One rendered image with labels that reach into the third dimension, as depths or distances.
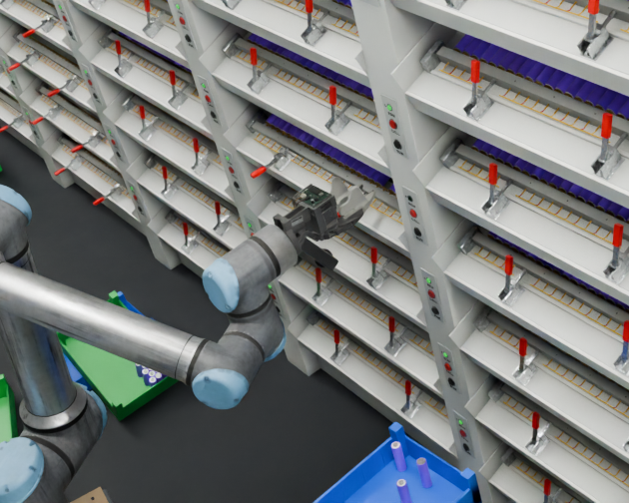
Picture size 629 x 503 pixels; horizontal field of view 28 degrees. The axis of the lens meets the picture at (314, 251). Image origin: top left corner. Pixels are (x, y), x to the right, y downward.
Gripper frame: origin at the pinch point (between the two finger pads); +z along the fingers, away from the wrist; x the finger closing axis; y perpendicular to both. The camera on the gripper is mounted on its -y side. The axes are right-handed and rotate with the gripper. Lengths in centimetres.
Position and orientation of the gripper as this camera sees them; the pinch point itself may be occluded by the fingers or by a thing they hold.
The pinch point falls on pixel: (363, 195)
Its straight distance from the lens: 243.1
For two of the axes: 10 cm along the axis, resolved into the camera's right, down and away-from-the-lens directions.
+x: -6.2, -3.6, 6.9
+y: -2.4, -7.6, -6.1
